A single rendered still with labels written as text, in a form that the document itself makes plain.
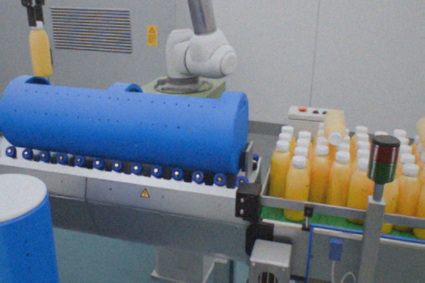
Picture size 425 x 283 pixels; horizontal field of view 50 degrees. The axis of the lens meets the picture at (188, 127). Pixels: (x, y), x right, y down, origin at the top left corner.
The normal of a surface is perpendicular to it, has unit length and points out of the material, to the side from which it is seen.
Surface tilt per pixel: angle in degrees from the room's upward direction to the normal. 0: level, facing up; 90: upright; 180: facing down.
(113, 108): 51
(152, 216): 110
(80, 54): 90
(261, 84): 90
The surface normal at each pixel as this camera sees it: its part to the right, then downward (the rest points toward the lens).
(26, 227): 0.76, 0.22
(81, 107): -0.25, -0.28
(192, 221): -0.27, 0.64
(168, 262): -0.35, 0.33
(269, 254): -0.01, -0.94
